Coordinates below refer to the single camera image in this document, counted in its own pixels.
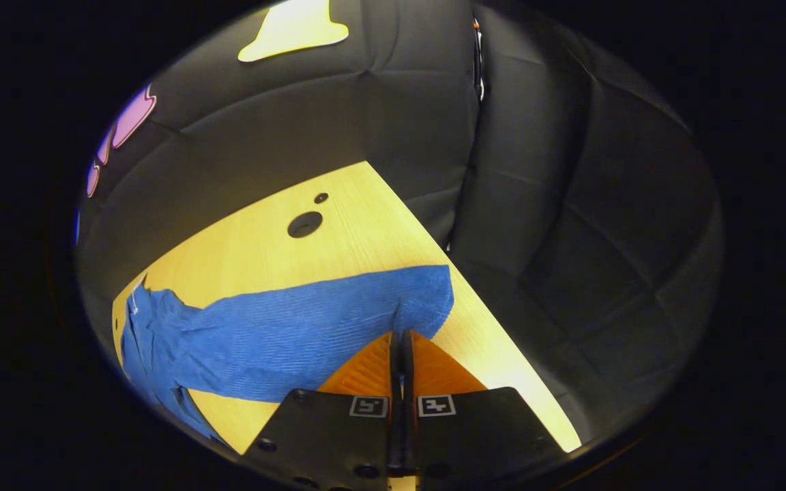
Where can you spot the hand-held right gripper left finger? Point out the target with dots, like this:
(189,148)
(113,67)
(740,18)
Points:
(338,429)

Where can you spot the black backdrop cloth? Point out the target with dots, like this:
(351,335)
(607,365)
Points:
(570,239)

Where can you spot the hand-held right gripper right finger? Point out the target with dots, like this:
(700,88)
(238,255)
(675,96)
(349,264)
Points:
(475,429)

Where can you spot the blue button shirt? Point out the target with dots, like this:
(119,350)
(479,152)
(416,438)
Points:
(297,334)

